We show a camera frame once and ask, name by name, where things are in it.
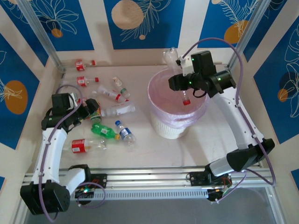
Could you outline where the aluminium front rail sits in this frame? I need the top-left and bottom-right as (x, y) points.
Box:
(23, 165), (275, 194)

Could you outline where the black base electronics board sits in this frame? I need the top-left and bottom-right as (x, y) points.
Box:
(74, 174), (108, 199)
(186, 171), (234, 204)

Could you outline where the large clear bottle white label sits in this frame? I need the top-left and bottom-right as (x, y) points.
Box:
(100, 102), (136, 117)

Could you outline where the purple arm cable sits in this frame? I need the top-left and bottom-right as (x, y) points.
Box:
(183, 37), (278, 205)
(38, 84), (106, 222)

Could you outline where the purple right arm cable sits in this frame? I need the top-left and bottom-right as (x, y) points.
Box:
(183, 37), (278, 205)

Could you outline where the clear bottle blue label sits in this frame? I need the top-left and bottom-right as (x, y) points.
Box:
(114, 119), (137, 147)

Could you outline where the clear bottle large red label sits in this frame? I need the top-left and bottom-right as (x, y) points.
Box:
(64, 138), (107, 155)

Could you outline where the grey slotted cable duct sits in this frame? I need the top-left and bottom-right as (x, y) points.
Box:
(55, 186), (210, 200)

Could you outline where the small bottle white label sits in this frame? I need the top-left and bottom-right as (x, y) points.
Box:
(110, 77), (131, 98)

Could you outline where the clear cola bottle red cap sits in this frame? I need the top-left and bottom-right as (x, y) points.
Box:
(61, 59), (97, 72)
(62, 76), (100, 88)
(162, 47), (192, 106)

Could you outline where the clear bottle red white label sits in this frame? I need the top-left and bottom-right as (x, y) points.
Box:
(92, 84), (129, 103)

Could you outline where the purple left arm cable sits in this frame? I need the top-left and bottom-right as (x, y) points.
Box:
(38, 84), (106, 222)

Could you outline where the green bottle yellow-green cap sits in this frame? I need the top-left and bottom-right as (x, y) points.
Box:
(90, 123), (121, 141)

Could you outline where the white bin with plastic liner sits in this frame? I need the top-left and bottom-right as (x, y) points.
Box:
(147, 69), (210, 128)

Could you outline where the aluminium frame post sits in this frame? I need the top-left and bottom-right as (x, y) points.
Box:
(228, 0), (267, 70)
(16, 0), (66, 73)

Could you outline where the white round bin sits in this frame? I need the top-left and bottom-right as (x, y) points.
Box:
(147, 69), (210, 140)

